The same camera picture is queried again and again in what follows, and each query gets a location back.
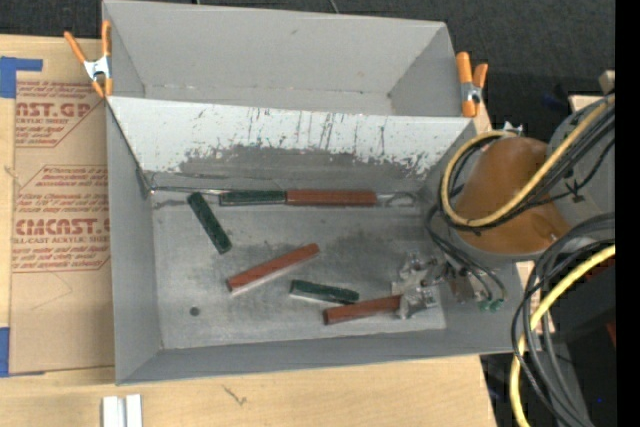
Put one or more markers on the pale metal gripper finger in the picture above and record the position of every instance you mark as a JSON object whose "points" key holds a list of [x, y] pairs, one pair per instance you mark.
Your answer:
{"points": [[411, 271], [423, 300]]}

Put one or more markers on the dark green flat block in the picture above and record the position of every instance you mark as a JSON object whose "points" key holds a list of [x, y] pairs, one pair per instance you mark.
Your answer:
{"points": [[209, 222], [252, 197], [323, 291]]}

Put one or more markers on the grey metal bin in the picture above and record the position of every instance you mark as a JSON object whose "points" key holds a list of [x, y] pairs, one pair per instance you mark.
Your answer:
{"points": [[280, 150]]}

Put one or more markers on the brown cardboard board red print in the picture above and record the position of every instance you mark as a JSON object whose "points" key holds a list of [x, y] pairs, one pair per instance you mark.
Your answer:
{"points": [[55, 195]]}

